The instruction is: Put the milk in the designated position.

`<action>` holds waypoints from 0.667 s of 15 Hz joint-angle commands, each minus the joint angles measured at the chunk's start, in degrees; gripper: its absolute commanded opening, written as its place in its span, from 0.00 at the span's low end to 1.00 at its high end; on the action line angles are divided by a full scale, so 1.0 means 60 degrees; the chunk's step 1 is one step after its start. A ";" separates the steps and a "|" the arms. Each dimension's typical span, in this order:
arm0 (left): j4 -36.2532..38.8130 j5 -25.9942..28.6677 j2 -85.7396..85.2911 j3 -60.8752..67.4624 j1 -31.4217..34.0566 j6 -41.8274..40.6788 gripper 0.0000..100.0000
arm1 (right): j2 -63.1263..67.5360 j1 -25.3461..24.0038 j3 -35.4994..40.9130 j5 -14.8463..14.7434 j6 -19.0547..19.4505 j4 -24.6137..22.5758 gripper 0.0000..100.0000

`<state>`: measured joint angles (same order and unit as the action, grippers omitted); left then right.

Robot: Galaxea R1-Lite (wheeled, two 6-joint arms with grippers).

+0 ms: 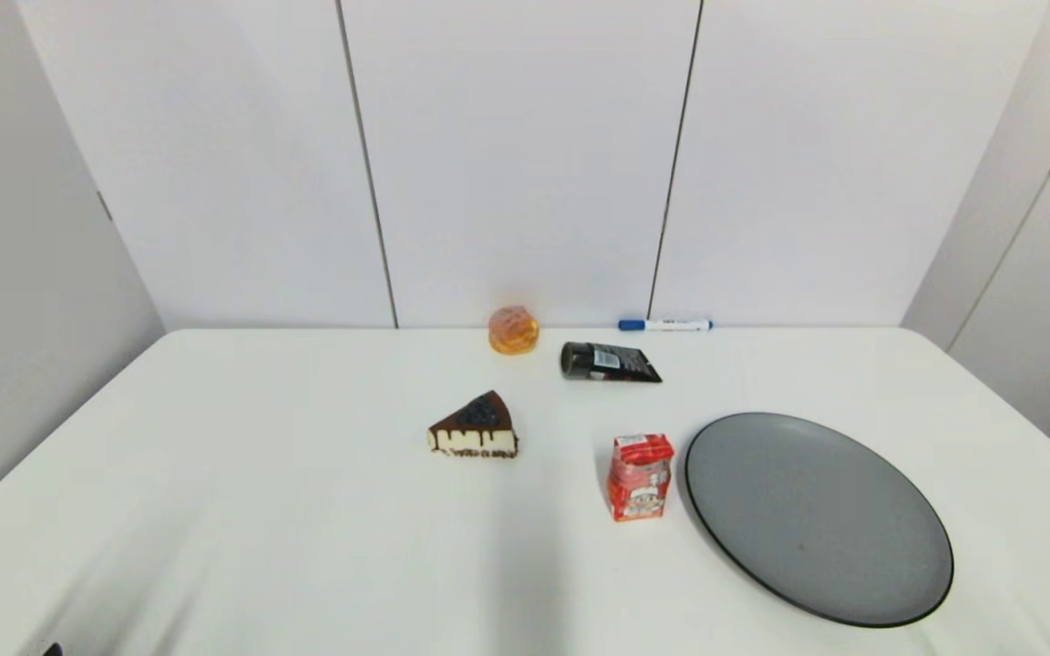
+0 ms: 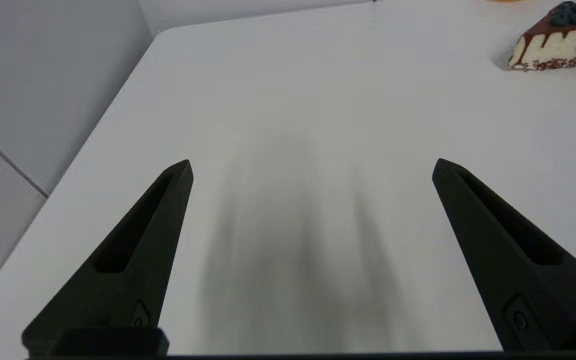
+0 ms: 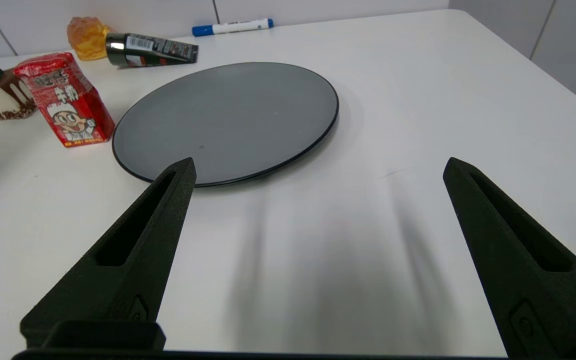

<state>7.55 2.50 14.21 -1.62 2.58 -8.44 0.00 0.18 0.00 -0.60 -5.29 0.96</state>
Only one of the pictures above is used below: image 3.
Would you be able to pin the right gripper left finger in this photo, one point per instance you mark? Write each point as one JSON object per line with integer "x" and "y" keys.
{"x": 163, "y": 235}

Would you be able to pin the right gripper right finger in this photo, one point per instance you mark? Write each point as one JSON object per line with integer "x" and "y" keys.
{"x": 493, "y": 235}

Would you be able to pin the red milk carton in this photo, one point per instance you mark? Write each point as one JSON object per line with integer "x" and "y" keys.
{"x": 65, "y": 102}

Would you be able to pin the grey round plate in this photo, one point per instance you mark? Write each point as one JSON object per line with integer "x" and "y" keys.
{"x": 228, "y": 120}

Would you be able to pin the black squeeze tube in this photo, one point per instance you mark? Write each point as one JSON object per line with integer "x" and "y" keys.
{"x": 150, "y": 49}

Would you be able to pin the orange glazed pastry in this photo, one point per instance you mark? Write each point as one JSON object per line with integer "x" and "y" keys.
{"x": 87, "y": 39}

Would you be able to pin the blue white marker pen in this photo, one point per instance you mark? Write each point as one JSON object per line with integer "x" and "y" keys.
{"x": 233, "y": 26}

